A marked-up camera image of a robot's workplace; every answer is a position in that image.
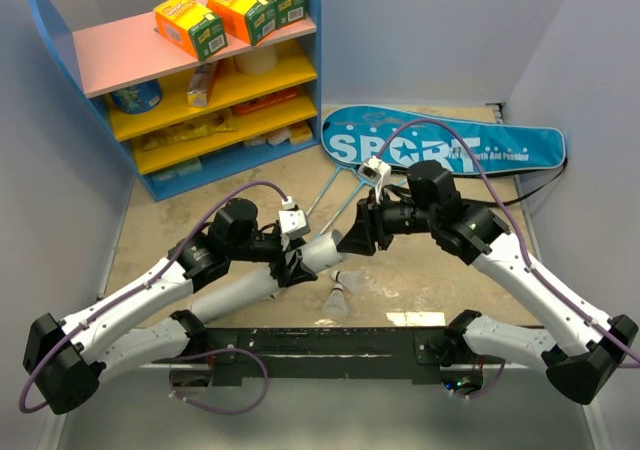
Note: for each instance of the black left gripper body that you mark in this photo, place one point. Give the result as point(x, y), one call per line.
point(269, 248)

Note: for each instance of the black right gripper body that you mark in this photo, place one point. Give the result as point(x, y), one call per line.
point(383, 215)

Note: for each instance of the white shuttlecock tube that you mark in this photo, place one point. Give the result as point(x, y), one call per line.
point(317, 256)

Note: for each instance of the white shuttlecock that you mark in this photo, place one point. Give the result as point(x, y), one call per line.
point(353, 281)
point(335, 306)

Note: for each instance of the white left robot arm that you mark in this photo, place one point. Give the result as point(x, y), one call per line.
point(65, 358)

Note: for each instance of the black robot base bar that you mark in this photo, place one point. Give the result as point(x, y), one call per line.
point(420, 355)

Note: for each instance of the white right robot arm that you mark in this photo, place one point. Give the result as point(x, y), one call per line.
point(578, 347)

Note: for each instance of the blue badminton racket right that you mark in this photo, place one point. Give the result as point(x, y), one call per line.
point(362, 185)

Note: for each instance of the blue badminton racket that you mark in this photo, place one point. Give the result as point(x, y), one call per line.
point(338, 169)
point(362, 185)

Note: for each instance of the blue badminton racket left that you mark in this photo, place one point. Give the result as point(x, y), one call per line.
point(338, 169)

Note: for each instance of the silver orange snack pack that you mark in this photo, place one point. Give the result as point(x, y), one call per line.
point(200, 85)

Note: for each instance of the blue sport racket bag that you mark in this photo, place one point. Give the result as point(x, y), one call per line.
point(352, 134)

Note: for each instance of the blue green bottom boxes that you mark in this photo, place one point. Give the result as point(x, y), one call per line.
point(180, 170)

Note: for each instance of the yellow white small packs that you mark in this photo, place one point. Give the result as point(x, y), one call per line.
point(295, 134)

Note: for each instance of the yellow snack bags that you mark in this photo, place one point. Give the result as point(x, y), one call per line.
point(195, 128)

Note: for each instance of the blue shelf unit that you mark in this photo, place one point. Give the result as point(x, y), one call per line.
point(111, 56)

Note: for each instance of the red flat box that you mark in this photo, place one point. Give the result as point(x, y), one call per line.
point(265, 101)

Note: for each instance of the blue round can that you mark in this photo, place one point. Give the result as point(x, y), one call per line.
point(139, 98)

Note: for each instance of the orange green box middle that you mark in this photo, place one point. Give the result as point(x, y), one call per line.
point(248, 20)

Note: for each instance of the orange green box left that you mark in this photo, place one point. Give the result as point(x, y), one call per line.
point(192, 27)

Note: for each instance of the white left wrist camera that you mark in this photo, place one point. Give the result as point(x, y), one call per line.
point(293, 220)

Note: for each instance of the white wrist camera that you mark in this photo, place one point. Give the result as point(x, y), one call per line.
point(377, 173)
point(293, 220)

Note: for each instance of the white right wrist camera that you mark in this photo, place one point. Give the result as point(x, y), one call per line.
point(377, 173)

